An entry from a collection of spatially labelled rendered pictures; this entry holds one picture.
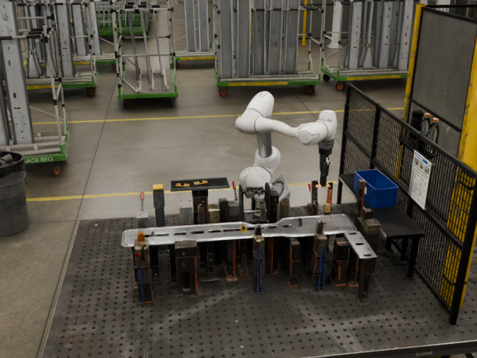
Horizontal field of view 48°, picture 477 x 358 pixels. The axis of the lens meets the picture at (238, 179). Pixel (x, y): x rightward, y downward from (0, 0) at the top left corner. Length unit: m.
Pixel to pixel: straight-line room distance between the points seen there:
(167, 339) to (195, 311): 0.26
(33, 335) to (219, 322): 1.69
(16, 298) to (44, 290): 0.21
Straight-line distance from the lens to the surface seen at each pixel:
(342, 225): 3.28
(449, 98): 5.24
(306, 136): 2.83
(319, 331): 2.92
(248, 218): 3.37
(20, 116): 6.95
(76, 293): 3.29
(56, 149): 6.72
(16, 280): 4.85
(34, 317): 4.38
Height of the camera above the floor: 2.54
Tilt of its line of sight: 24 degrees down
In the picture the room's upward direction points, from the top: straight up
